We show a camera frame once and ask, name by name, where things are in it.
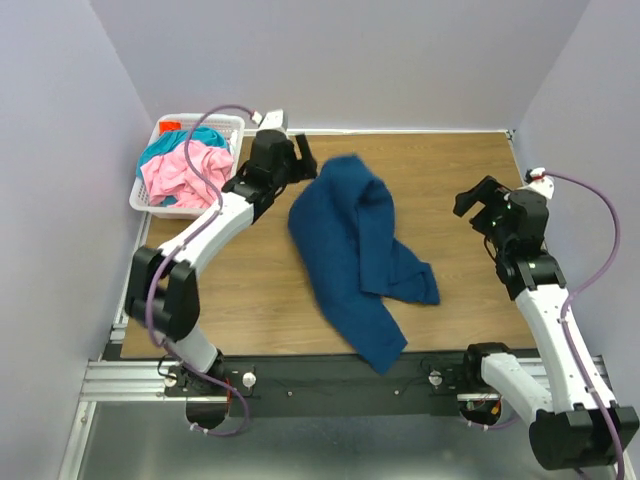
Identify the dark blue t shirt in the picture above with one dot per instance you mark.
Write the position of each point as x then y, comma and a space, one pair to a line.
343, 227

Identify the orange cloth in basket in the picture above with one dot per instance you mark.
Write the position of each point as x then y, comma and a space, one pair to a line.
165, 126

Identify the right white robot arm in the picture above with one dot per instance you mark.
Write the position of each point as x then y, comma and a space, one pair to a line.
574, 421

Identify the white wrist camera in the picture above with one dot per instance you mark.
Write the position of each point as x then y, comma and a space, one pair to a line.
276, 120
538, 181

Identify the aluminium frame rail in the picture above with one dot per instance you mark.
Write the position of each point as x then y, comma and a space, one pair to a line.
107, 382

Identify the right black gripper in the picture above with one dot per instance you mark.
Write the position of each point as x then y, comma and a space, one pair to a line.
482, 191

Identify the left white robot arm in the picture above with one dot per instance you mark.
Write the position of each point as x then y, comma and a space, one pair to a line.
162, 293

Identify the teal t shirt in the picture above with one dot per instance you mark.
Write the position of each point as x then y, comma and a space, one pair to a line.
168, 141

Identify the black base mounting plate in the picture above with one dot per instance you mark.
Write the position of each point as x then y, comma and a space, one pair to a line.
339, 385

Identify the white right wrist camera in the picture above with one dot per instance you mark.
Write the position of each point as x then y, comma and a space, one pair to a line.
538, 181

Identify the pink t shirt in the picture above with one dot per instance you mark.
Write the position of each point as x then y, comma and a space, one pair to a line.
170, 181

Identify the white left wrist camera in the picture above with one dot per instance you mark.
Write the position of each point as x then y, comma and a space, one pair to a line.
276, 120

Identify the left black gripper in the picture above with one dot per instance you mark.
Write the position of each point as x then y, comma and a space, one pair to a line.
308, 166

